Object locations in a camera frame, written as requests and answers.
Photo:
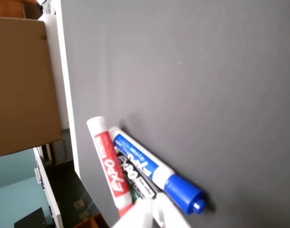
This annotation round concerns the white shelf board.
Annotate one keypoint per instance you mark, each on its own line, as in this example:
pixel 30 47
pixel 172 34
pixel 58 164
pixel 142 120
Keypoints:
pixel 48 190

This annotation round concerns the black Expo marker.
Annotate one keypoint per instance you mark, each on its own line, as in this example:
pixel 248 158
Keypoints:
pixel 133 174

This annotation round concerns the blue Expo marker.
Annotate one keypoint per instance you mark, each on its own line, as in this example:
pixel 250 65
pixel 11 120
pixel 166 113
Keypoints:
pixel 145 161

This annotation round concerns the black flat object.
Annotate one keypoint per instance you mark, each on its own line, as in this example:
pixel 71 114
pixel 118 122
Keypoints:
pixel 33 219

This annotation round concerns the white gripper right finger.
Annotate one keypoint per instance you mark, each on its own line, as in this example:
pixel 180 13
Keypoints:
pixel 167 213

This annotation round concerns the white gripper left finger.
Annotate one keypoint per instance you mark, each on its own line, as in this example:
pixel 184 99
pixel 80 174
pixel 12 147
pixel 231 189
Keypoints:
pixel 139 217

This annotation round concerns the red Expo marker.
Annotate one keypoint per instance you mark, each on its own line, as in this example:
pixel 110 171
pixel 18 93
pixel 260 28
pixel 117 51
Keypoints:
pixel 109 161

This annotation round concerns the brown cardboard box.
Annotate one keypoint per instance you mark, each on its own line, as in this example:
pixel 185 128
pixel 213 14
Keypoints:
pixel 21 85

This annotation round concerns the brown wooden furniture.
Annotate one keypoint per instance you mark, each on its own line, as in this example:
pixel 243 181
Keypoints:
pixel 14 8

